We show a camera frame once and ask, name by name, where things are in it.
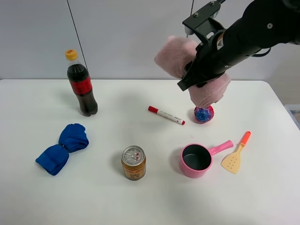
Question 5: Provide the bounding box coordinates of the black hanging cable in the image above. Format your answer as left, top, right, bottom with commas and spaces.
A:
66, 0, 90, 70

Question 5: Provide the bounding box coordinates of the red blue speckled ball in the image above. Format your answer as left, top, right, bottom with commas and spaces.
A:
194, 105, 214, 123

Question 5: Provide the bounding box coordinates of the red white marker pen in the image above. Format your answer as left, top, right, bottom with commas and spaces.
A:
148, 106, 186, 125

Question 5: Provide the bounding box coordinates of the pink towel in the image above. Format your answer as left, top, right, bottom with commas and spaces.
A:
154, 36, 231, 108

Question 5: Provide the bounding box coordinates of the cola bottle yellow cap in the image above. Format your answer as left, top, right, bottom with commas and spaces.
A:
65, 49, 98, 117

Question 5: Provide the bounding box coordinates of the yellow orange toy spatula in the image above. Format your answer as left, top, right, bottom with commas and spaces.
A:
221, 131, 251, 174

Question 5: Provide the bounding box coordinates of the gold beverage can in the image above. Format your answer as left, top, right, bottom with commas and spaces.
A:
121, 145, 146, 180

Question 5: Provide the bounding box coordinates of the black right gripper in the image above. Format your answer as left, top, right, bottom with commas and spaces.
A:
178, 29, 234, 91

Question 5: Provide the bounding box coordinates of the blue rolled cloth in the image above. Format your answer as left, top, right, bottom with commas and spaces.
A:
35, 123, 89, 176

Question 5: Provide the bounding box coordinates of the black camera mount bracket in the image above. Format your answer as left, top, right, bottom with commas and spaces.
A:
182, 0, 225, 44

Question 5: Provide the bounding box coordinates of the pink toy saucepan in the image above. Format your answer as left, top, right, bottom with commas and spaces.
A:
179, 140, 233, 178

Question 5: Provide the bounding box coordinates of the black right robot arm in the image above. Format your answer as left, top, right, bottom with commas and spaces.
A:
178, 0, 300, 91

